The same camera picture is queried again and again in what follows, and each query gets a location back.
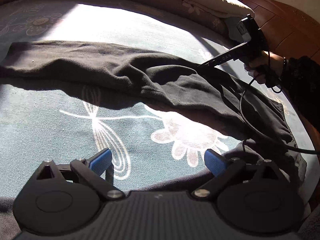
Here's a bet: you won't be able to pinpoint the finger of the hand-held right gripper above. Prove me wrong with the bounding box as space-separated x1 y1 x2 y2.
196 58 216 68

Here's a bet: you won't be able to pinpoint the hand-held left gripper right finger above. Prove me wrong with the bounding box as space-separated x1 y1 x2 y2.
191 149 285 200

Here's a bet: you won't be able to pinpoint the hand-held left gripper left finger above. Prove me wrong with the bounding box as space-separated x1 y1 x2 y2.
36 148 125 200

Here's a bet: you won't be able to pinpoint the dark grey pants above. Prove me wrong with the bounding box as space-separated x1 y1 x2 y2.
0 40 308 183

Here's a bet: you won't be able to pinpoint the person's right forearm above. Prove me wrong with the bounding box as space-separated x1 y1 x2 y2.
279 55 320 115

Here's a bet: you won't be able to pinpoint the person's right hand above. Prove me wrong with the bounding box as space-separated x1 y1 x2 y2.
244 51 285 85

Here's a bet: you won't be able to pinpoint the wooden headboard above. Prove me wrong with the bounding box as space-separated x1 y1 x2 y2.
237 0 320 63

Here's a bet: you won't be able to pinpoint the bed with floral teal sheet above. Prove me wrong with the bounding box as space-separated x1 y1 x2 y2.
0 0 315 205

